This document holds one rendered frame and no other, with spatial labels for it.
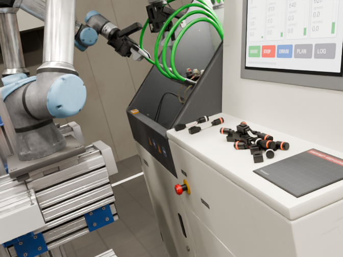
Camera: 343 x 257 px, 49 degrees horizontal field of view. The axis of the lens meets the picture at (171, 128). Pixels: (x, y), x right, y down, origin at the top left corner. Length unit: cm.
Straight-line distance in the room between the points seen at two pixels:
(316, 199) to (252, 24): 62
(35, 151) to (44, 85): 21
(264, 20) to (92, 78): 309
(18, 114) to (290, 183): 79
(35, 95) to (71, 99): 10
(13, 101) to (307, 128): 81
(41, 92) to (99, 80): 300
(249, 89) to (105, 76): 301
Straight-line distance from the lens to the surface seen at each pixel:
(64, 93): 106
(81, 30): 170
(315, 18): 95
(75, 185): 123
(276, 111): 107
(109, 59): 409
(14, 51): 182
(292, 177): 79
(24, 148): 121
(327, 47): 91
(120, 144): 421
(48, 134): 119
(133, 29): 176
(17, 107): 117
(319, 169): 82
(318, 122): 94
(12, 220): 112
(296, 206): 71
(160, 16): 163
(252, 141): 96
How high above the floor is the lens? 133
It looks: 16 degrees down
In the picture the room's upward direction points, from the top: 14 degrees counter-clockwise
